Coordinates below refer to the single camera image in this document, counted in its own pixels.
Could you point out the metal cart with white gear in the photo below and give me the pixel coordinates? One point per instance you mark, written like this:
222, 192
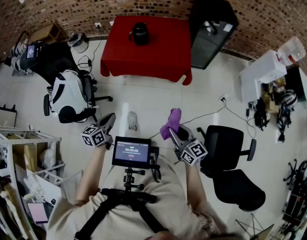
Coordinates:
18, 51

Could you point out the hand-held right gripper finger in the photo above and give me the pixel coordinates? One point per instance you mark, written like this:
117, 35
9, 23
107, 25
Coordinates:
189, 136
174, 139

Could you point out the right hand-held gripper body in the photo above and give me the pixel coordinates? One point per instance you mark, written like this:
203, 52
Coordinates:
193, 152

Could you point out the person's beige shirt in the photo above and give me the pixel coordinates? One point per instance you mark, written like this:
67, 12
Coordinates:
123, 221

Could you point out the cardboard box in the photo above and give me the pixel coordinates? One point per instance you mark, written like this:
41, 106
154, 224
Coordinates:
28, 156

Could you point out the white floor power strip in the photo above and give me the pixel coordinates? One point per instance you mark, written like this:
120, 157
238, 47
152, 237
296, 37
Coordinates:
223, 98

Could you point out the person's left forearm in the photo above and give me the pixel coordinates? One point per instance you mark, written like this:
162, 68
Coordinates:
89, 174

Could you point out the black chest harness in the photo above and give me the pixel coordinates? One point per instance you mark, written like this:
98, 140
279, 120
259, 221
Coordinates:
118, 194

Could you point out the black bag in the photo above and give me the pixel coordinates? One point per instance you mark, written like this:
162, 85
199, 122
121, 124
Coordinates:
261, 114

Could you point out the black tripod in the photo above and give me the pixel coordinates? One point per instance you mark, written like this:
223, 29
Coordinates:
254, 226

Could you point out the white desk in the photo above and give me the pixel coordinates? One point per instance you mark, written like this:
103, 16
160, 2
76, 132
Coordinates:
266, 69

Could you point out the white striped helmet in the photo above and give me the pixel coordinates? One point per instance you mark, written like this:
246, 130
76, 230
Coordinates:
289, 99

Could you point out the black chest monitor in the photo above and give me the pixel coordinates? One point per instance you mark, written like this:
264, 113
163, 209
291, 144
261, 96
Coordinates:
131, 151

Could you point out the wooden shelf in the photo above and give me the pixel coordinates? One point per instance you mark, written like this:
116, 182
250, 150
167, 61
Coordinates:
43, 35

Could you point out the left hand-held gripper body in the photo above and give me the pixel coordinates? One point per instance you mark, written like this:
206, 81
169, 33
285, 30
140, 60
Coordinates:
93, 136

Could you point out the black equipment cart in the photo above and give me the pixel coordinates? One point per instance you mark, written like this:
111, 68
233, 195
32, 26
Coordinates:
297, 204

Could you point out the white board panel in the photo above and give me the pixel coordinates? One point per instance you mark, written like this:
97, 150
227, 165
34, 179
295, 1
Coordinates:
4, 117

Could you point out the black office chair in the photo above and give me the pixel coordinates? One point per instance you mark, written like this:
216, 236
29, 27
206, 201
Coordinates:
226, 144
89, 91

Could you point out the black table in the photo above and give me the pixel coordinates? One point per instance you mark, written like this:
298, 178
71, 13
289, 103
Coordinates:
53, 59

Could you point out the small lit monitor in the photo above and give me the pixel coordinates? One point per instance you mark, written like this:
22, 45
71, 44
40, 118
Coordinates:
31, 51

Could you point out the table with red tablecloth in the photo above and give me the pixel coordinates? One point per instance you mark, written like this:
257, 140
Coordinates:
148, 59

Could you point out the white and black backpack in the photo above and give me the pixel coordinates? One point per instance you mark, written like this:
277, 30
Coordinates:
68, 91

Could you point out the white metal rack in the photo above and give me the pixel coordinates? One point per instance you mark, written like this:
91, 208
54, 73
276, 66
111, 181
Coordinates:
31, 137

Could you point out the black stand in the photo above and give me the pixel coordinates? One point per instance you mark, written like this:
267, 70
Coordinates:
283, 121

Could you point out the pink screen tablet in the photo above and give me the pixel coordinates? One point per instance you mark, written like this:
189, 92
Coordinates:
38, 212

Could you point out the white trash bin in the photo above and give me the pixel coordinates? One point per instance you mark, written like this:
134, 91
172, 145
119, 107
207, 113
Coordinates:
79, 45

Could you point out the person's right forearm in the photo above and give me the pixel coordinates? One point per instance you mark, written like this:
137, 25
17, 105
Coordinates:
194, 184

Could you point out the purple cloth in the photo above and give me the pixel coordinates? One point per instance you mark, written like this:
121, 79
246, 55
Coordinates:
172, 124

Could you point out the clear plastic container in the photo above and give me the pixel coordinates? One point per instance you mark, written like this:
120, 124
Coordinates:
292, 50

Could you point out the white wall outlet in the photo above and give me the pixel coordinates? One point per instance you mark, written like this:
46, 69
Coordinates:
98, 24

